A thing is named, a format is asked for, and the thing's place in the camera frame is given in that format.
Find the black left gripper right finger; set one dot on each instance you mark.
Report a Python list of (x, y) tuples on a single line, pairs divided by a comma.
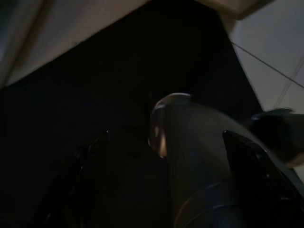
[(259, 185)]

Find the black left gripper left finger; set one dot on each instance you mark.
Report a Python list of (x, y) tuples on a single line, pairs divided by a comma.
[(76, 175)]

